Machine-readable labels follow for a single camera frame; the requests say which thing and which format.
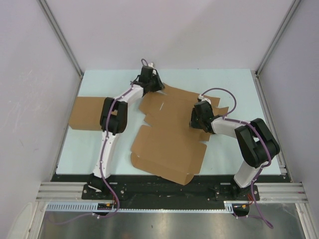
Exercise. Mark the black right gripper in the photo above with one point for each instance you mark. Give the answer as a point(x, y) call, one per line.
point(192, 123)

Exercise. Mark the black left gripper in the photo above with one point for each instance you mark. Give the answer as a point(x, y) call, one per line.
point(160, 84)

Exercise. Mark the brown cardboard box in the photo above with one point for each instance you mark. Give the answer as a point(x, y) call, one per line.
point(166, 146)
point(86, 113)

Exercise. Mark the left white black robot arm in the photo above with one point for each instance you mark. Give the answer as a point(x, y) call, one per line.
point(114, 118)

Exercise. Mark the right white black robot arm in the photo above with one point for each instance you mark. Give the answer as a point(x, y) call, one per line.
point(256, 142)

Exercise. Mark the folded brown cardboard box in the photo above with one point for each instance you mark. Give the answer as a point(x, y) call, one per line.
point(86, 113)

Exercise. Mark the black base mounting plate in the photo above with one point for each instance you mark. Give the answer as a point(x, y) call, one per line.
point(128, 186)

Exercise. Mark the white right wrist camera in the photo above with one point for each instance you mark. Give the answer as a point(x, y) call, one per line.
point(202, 98)

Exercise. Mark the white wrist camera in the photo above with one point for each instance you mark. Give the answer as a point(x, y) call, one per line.
point(202, 98)
point(151, 64)

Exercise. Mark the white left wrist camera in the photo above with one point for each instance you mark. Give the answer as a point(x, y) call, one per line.
point(151, 64)

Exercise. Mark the left aluminium corner post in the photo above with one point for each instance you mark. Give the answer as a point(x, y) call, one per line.
point(48, 13)

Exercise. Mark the aluminium corner post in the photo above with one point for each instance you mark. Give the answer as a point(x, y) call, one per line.
point(48, 13)
point(278, 35)

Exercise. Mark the grey slotted cable duct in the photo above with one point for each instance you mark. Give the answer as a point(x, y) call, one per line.
point(206, 206)

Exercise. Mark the right aluminium corner post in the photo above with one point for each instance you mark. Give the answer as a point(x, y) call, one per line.
point(278, 35)

